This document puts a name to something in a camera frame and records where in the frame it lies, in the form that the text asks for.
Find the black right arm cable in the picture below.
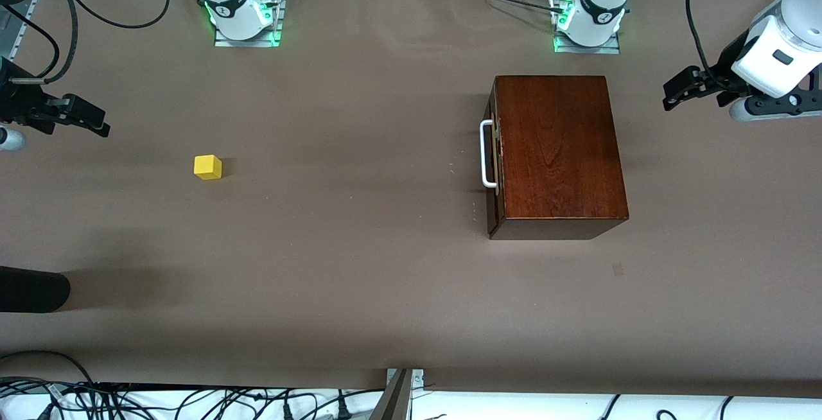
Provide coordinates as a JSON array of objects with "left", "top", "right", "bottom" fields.
[{"left": 0, "top": 0, "right": 171, "bottom": 87}]

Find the grey aluminium post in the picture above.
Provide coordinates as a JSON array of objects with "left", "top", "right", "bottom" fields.
[{"left": 369, "top": 369, "right": 413, "bottom": 420}]

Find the yellow block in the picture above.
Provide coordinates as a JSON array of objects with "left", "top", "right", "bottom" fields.
[{"left": 194, "top": 155, "right": 223, "bottom": 180}]

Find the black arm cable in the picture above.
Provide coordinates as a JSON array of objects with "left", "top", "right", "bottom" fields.
[
  {"left": 0, "top": 0, "right": 171, "bottom": 87},
  {"left": 686, "top": 0, "right": 721, "bottom": 75}
]

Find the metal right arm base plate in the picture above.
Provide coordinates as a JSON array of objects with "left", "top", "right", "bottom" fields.
[{"left": 214, "top": 0, "right": 284, "bottom": 48}]

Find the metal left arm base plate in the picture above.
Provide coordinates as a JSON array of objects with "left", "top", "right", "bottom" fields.
[{"left": 554, "top": 33, "right": 621, "bottom": 55}]

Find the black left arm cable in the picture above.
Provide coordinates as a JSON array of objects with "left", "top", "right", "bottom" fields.
[{"left": 686, "top": 0, "right": 721, "bottom": 75}]

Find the wooden drawer with white handle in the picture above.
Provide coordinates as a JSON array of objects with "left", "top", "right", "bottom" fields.
[{"left": 480, "top": 76, "right": 506, "bottom": 238}]

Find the black ribbed cylinder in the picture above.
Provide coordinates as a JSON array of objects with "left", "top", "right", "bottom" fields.
[{"left": 0, "top": 266, "right": 71, "bottom": 313}]

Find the dark brown wooden cabinet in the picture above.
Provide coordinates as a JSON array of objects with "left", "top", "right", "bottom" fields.
[{"left": 486, "top": 75, "right": 630, "bottom": 241}]

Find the brown paper table cover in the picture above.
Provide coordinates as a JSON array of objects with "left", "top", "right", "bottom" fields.
[{"left": 0, "top": 0, "right": 822, "bottom": 400}]

